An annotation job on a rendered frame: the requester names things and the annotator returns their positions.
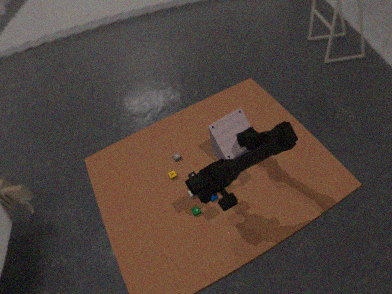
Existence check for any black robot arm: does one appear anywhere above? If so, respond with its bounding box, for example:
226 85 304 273
185 121 298 203

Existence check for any yellow block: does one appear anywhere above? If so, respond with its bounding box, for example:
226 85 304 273
168 171 177 180

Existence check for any green block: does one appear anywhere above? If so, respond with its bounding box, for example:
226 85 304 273
191 205 201 217

